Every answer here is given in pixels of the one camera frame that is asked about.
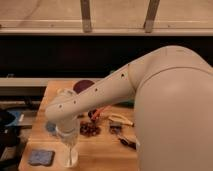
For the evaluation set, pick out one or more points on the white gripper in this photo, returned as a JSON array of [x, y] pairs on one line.
[[70, 138]]

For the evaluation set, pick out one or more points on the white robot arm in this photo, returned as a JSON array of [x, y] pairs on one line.
[[172, 90]]

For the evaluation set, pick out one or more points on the blue plastic cup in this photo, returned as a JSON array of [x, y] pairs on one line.
[[51, 128]]

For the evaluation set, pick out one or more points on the bunch of dark grapes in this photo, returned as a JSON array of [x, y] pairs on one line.
[[89, 129]]

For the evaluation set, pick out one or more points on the blue sponge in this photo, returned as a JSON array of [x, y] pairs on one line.
[[41, 157]]

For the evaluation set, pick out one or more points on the wooden table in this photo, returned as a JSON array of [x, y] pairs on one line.
[[100, 153]]

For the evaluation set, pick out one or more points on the small grey metal clip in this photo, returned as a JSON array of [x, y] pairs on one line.
[[115, 127]]

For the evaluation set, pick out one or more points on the purple bowl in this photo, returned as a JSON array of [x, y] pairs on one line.
[[82, 85]]

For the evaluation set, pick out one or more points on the yellow banana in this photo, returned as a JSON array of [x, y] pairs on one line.
[[121, 119]]

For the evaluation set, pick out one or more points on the black bag on floor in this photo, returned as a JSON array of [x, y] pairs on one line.
[[8, 135]]

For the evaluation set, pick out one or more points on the orange handled small scoop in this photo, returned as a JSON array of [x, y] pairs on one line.
[[98, 112]]

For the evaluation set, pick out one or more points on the black handled knife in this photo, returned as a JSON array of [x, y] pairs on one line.
[[128, 143]]

